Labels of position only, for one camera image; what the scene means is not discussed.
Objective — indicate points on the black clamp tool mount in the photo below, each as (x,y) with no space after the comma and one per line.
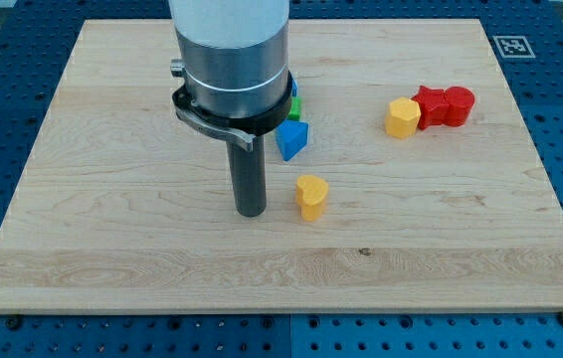
(241,131)

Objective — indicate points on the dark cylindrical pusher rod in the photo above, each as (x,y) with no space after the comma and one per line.
(248,174)

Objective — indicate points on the yellow heart block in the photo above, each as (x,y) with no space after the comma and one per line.
(311,194)

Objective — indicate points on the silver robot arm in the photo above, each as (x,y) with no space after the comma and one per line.
(236,82)

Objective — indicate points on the blue triangle block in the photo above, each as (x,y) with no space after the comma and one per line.
(291,137)

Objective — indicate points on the green block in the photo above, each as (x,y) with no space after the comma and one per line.
(295,109)

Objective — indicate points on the small blue block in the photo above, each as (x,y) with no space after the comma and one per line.
(294,88)

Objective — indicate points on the wooden board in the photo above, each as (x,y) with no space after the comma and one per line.
(124,209)

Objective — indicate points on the yellow hexagon block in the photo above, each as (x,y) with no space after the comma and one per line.
(402,117)

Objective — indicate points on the red star block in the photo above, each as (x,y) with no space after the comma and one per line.
(433,106)

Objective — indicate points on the red cylinder block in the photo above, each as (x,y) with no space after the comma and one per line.
(460,101)

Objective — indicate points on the white fiducial marker tag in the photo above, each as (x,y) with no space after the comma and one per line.
(513,47)

